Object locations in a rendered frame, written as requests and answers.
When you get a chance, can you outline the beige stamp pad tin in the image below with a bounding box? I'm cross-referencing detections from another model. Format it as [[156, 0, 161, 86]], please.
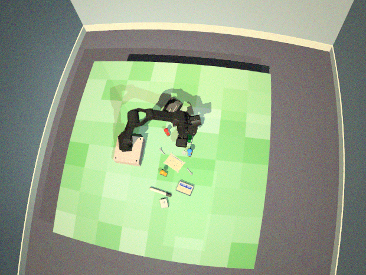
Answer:
[[176, 181, 195, 196]]

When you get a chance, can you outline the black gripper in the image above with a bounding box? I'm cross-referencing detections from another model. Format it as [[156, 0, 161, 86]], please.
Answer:
[[175, 127, 188, 148]]

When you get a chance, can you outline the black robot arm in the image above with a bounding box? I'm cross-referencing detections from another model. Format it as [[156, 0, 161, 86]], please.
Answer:
[[118, 108, 202, 152]]

